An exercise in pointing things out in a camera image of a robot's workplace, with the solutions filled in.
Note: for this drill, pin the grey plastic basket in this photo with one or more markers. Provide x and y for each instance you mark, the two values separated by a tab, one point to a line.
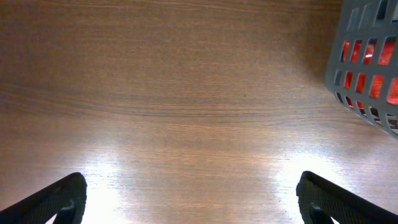
362	67

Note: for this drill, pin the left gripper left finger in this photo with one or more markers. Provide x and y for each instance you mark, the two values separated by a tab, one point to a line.
64	200

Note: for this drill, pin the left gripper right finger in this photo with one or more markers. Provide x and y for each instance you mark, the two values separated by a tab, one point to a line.
322	201

